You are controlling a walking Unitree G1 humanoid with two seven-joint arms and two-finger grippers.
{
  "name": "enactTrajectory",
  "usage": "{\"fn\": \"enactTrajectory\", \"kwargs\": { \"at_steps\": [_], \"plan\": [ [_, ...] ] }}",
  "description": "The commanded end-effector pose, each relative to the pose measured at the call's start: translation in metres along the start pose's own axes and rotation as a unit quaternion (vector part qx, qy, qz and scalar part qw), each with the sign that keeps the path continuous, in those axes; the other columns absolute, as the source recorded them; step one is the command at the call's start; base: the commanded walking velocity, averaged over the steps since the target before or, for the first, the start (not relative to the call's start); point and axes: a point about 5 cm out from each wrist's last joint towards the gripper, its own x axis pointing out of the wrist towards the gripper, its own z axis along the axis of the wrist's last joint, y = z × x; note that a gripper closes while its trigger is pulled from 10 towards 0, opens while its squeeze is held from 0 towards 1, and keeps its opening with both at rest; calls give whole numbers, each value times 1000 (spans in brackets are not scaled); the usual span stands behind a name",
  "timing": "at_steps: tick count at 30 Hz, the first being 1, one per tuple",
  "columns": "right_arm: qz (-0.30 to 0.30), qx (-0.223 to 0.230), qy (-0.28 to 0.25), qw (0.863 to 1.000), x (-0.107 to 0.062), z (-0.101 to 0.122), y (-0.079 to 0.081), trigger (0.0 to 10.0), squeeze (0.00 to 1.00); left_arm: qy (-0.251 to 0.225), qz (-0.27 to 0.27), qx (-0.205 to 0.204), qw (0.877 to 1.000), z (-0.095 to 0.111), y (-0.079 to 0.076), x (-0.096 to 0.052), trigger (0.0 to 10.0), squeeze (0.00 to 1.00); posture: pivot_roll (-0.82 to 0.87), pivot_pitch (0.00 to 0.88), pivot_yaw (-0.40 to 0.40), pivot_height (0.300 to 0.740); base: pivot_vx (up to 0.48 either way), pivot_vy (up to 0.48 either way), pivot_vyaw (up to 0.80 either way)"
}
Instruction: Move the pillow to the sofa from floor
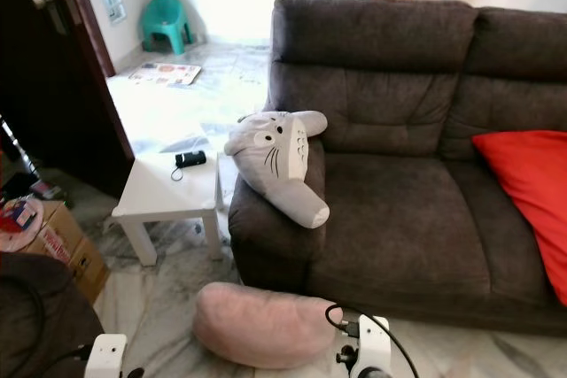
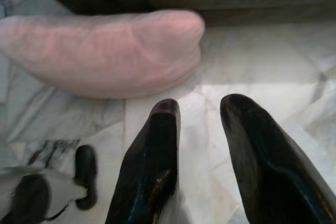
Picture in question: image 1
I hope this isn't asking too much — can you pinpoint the small black corded device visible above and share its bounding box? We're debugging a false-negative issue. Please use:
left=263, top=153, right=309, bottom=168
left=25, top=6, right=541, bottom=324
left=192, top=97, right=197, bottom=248
left=170, top=150, right=207, bottom=182

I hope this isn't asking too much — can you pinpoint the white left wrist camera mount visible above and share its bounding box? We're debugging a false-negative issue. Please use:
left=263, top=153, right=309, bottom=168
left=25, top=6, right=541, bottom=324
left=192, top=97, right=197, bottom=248
left=84, top=334, right=128, bottom=378

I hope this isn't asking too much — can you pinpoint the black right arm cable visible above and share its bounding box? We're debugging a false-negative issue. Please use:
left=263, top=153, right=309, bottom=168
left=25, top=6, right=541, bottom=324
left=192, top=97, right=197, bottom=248
left=325, top=304, right=419, bottom=378

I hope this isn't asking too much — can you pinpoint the green plastic child chair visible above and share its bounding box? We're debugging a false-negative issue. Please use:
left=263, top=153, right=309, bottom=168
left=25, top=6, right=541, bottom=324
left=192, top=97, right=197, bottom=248
left=140, top=0, right=194, bottom=56

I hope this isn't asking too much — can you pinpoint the dark brown fabric sofa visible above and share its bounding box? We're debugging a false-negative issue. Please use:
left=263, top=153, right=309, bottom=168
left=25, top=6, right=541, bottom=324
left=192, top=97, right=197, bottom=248
left=228, top=0, right=567, bottom=343

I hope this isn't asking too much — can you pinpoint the grey Totoro plush pillow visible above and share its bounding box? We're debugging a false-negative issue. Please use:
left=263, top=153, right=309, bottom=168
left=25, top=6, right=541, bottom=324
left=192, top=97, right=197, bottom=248
left=224, top=111, right=330, bottom=229

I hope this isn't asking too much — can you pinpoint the cardboard box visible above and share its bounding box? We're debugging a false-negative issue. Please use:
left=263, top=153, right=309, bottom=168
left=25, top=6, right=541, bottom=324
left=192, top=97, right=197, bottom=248
left=35, top=201, right=112, bottom=304

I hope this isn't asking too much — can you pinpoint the pink plush pillow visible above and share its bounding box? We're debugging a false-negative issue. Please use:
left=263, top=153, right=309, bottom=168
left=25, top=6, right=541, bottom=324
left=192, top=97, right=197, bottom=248
left=195, top=282, right=346, bottom=370

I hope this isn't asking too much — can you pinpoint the red pillow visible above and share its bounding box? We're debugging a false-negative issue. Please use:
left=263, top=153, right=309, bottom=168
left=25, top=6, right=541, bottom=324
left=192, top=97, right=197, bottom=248
left=471, top=130, right=567, bottom=306

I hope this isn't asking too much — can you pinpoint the white side table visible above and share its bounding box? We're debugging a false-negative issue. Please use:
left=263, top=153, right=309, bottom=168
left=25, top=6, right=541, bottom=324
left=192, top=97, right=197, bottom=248
left=113, top=150, right=240, bottom=266

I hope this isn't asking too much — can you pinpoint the dark wooden door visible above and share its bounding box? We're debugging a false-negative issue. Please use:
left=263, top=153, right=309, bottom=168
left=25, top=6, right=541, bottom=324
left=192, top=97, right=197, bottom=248
left=0, top=0, right=136, bottom=199

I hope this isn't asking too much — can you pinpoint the dark brown armchair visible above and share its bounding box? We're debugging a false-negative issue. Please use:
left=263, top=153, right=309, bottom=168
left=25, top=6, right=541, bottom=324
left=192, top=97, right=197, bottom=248
left=0, top=252, right=105, bottom=378

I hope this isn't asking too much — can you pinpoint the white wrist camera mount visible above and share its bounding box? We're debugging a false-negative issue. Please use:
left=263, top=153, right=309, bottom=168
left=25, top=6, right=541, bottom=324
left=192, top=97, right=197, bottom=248
left=84, top=334, right=128, bottom=378
left=354, top=314, right=392, bottom=378

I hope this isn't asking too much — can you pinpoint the pink round tray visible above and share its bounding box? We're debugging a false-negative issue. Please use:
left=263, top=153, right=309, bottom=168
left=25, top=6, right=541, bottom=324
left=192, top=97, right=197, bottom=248
left=0, top=197, right=47, bottom=255

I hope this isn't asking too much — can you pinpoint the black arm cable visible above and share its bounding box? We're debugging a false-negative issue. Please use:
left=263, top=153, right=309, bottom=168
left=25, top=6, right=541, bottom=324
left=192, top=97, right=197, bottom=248
left=44, top=345, right=91, bottom=374
left=325, top=304, right=419, bottom=378

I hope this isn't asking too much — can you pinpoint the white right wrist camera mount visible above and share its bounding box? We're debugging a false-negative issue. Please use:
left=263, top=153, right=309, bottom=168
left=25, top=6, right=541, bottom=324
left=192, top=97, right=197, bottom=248
left=354, top=314, right=392, bottom=378

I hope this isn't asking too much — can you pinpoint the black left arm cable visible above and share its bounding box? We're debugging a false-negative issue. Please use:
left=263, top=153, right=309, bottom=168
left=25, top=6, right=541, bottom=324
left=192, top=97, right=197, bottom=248
left=44, top=345, right=91, bottom=374

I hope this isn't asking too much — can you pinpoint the printed play mat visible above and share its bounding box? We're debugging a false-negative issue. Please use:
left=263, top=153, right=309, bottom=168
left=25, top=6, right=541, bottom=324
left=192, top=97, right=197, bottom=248
left=128, top=62, right=203, bottom=88

